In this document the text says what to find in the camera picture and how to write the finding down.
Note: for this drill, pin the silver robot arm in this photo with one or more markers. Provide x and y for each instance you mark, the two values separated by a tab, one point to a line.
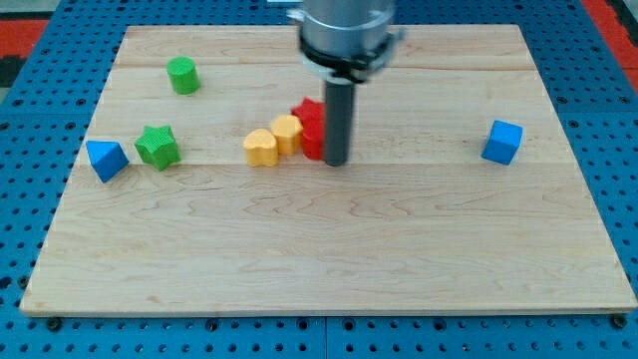
346	42

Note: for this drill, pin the blue cube block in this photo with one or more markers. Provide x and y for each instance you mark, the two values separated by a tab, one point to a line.
502	143

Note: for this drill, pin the red cylinder block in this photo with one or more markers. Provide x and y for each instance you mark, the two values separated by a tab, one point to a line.
313	140

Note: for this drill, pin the yellow hexagon block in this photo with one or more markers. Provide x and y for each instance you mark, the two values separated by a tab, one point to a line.
287	130

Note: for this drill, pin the yellow heart block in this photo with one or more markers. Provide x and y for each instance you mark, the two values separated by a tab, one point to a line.
261	149

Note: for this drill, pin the red star block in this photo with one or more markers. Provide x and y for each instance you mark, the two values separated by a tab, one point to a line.
309	111

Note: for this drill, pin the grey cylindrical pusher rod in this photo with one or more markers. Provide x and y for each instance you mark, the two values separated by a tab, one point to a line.
338	121

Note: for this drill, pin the wooden board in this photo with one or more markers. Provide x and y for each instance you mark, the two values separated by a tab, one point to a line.
416	223

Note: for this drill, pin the green star block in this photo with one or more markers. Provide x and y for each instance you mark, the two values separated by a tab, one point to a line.
157	146

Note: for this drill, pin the green cylinder block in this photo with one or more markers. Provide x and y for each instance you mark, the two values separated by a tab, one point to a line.
182	75

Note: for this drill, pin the blue triangular prism block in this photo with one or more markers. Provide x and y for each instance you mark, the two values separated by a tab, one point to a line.
106	158

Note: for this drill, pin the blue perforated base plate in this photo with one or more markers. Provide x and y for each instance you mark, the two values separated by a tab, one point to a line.
49	107

